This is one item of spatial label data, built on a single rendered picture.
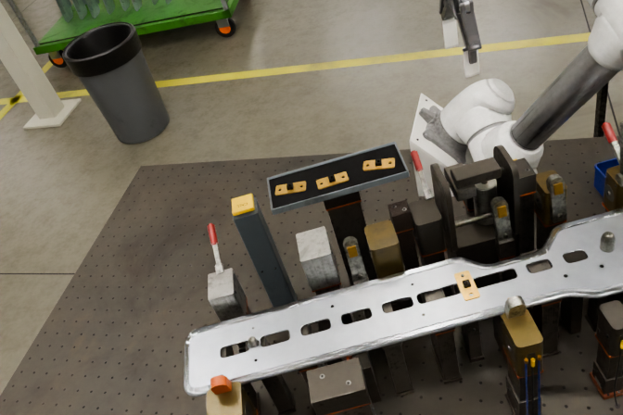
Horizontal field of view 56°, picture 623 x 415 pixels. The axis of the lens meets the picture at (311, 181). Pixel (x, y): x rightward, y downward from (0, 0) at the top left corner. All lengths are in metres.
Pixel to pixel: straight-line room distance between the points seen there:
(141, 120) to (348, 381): 3.20
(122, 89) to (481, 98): 2.73
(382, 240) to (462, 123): 0.64
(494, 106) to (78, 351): 1.56
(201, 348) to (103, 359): 0.61
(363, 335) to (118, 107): 3.09
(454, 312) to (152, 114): 3.21
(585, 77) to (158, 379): 1.47
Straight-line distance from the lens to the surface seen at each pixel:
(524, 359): 1.36
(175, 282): 2.16
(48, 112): 5.22
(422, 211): 1.54
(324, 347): 1.43
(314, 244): 1.49
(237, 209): 1.59
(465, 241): 1.62
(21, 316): 3.59
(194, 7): 5.41
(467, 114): 1.97
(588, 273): 1.51
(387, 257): 1.50
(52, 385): 2.14
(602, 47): 1.58
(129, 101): 4.19
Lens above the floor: 2.16
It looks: 39 degrees down
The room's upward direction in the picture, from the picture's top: 18 degrees counter-clockwise
